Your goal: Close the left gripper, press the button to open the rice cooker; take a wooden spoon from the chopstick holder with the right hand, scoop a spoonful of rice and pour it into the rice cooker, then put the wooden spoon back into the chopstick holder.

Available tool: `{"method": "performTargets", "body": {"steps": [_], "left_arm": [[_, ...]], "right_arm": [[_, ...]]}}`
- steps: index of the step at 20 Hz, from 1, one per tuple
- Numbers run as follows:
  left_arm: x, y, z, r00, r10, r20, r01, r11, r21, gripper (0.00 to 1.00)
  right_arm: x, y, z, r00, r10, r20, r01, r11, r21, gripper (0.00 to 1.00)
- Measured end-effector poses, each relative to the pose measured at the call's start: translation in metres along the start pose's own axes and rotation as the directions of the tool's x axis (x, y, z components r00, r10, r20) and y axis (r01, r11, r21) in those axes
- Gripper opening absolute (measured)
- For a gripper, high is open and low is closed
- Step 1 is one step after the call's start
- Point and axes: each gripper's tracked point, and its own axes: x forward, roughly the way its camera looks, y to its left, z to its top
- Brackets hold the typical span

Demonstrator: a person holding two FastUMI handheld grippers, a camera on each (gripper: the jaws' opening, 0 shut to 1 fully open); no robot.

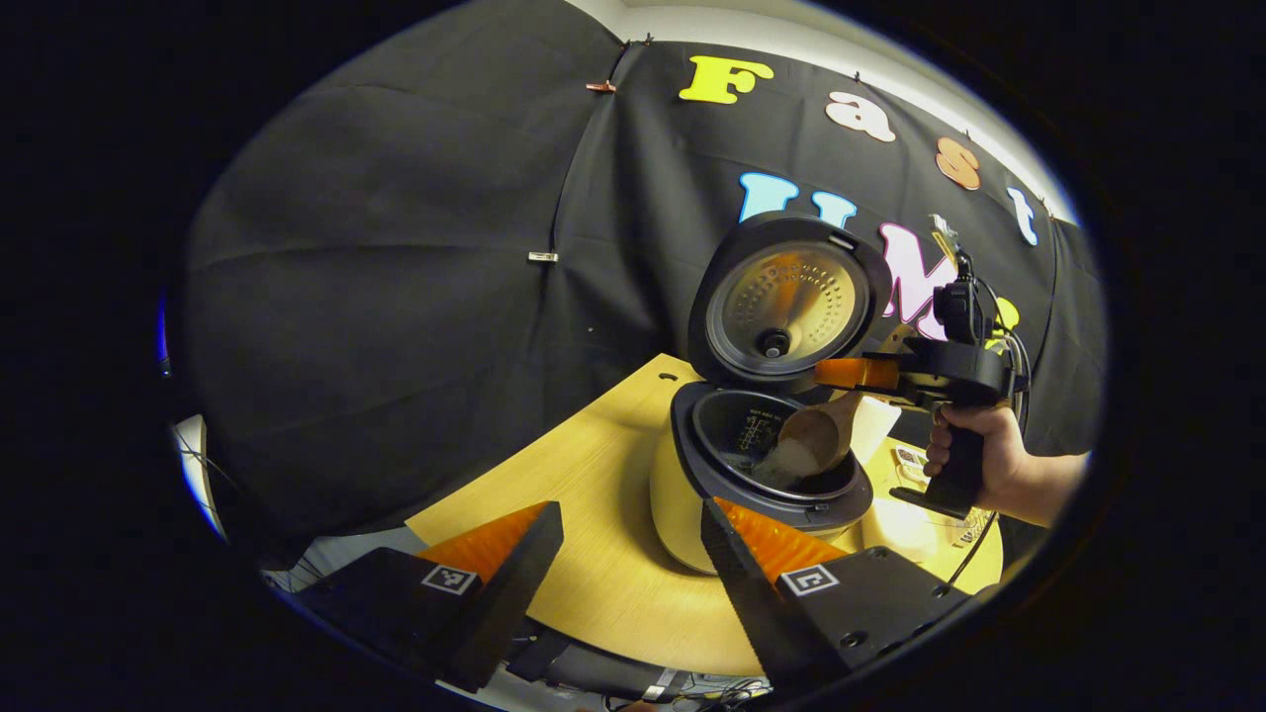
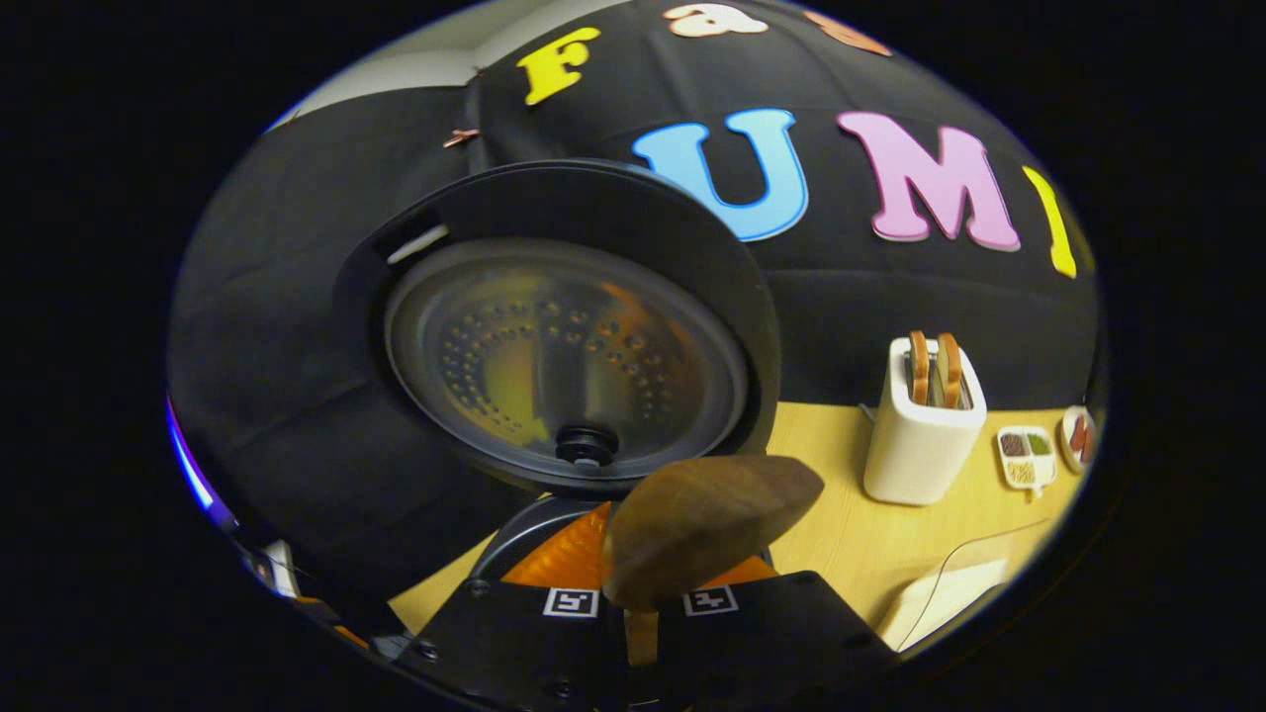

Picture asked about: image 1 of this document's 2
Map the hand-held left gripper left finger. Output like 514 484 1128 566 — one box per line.
297 500 565 693

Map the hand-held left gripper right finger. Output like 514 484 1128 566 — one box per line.
700 497 975 693

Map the wooden spoon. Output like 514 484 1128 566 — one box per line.
778 326 916 481

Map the dark lidded rice cooker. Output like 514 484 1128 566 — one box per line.
648 211 894 575

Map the white rice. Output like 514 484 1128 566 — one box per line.
757 440 822 488

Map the black backdrop cloth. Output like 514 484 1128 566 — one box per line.
183 0 1107 540

